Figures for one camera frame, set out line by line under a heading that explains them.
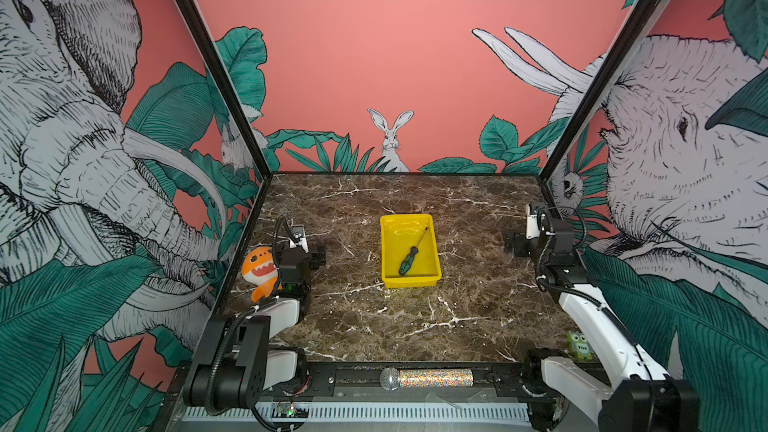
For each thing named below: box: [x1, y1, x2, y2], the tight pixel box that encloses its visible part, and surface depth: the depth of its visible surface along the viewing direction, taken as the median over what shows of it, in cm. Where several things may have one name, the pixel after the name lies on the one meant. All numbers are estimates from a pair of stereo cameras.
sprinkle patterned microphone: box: [379, 367, 474, 391], surface depth 73 cm
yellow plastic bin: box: [380, 214, 442, 288], surface depth 98 cm
